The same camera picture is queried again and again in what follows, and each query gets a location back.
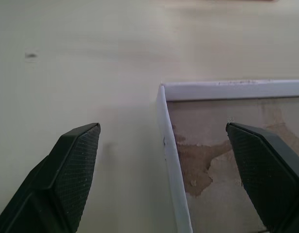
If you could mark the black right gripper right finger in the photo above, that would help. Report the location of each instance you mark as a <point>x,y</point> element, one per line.
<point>268,174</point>

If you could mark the white phone box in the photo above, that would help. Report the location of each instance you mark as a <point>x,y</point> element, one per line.
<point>173,170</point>

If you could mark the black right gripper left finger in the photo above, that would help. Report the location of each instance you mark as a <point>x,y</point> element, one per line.
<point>66,179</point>

